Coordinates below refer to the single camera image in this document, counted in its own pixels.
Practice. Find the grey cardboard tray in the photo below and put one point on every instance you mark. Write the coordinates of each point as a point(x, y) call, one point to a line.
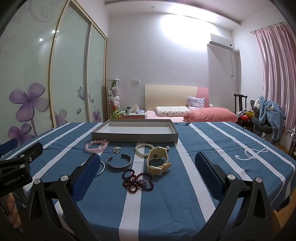
point(134, 137)

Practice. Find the clear tube of plush toys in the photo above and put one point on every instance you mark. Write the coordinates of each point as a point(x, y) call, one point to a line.
point(114, 97)

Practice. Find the flower print sliding wardrobe door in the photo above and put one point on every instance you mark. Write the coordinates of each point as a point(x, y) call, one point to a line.
point(69, 69)
point(97, 74)
point(27, 69)

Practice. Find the pink bed with beige headboard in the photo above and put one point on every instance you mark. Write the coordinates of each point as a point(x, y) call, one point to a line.
point(166, 95)

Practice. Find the pink curtain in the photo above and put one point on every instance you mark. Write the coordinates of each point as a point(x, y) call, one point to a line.
point(277, 69)

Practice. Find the light blue cloth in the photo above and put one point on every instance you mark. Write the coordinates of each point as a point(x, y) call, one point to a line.
point(140, 112)

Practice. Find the pink duvet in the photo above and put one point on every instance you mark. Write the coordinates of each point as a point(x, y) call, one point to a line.
point(210, 114)

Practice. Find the blue white striped tablecloth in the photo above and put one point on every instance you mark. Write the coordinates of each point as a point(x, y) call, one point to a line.
point(175, 208)

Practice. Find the curtain rod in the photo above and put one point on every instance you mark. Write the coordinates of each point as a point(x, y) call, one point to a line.
point(268, 26)

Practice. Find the dark metal cuff bangle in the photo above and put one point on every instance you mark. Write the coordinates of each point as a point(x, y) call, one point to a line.
point(118, 168)

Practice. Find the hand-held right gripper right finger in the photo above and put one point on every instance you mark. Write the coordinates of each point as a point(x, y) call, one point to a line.
point(208, 171)

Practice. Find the red yellow toy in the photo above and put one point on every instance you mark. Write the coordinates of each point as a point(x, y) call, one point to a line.
point(245, 117)

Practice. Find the pink beige nightstand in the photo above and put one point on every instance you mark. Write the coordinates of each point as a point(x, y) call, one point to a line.
point(133, 116)

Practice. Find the blue plush garment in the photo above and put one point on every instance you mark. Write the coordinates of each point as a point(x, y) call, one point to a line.
point(270, 115)

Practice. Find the dark grey seat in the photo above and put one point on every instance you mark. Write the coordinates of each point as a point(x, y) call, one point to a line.
point(259, 126)

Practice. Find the green mug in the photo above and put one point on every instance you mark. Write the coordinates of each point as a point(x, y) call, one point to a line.
point(128, 110)

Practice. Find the dark wooden chair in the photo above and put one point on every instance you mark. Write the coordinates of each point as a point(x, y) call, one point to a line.
point(238, 102)

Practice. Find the person's left hand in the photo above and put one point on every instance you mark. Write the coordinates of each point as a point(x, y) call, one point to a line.
point(12, 208)

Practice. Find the tissue box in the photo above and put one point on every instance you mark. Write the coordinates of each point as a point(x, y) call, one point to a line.
point(135, 109)

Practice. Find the purple floral pillow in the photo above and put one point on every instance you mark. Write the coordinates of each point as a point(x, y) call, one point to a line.
point(196, 102)

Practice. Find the silver bangle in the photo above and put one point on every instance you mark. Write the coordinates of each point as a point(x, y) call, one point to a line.
point(102, 170)

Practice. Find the gold bangle with brown bow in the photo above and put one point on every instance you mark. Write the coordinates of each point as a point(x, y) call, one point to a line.
point(156, 154)

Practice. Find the white patterned pillow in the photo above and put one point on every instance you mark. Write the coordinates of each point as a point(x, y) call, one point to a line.
point(171, 111)

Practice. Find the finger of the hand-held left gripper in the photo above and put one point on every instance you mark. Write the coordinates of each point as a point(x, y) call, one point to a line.
point(8, 145)
point(30, 149)

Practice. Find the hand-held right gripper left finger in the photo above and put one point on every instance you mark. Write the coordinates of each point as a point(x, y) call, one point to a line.
point(86, 169)

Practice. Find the white air conditioner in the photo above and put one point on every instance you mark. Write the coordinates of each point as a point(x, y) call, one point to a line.
point(220, 41)

